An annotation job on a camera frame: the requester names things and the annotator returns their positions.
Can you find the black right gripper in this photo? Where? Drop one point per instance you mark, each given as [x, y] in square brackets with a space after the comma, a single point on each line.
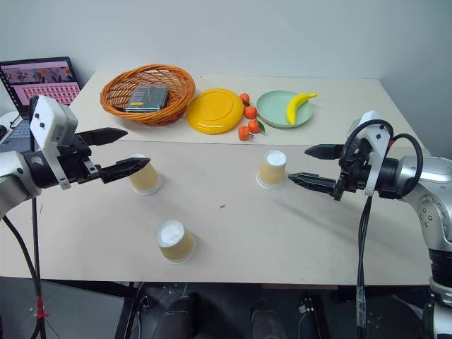
[355, 176]

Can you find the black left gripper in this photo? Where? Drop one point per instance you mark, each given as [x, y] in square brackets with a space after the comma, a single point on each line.
[76, 166]

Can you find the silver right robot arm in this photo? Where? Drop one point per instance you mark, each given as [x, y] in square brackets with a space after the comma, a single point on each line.
[432, 183]

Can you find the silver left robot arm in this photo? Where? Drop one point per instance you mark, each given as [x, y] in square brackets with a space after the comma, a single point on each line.
[14, 169]

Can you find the brown paper cup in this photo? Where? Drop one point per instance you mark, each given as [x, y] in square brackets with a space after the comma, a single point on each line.
[271, 171]
[174, 247]
[146, 180]

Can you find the dark rectangular box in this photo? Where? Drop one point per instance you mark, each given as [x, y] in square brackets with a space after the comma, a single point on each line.
[148, 99]

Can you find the orange wicker basket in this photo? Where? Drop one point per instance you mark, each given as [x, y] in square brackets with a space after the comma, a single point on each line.
[116, 88]

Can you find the yellow toy banana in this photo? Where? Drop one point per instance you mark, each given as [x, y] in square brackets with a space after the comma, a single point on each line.
[295, 107]

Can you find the green plastic plate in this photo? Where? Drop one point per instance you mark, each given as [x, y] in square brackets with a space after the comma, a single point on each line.
[272, 109]

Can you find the small orange tangerine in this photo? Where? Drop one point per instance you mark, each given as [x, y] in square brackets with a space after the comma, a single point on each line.
[244, 98]
[243, 133]
[251, 112]
[254, 126]

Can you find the open laptop computer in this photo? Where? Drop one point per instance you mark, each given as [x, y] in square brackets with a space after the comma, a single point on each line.
[42, 79]

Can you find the yellow plastic disc plate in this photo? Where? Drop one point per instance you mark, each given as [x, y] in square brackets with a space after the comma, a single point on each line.
[213, 111]

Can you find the dark rounded shape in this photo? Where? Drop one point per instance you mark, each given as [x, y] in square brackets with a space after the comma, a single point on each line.
[173, 310]
[266, 321]

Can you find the black table leg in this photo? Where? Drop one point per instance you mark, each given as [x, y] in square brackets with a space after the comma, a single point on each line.
[125, 314]

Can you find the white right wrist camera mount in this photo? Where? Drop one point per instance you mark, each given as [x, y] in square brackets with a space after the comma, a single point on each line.
[374, 141]

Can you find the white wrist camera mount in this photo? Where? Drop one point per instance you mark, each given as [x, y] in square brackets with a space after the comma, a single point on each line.
[49, 118]
[374, 141]

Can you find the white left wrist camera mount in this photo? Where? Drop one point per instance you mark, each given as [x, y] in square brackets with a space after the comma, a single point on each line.
[49, 118]

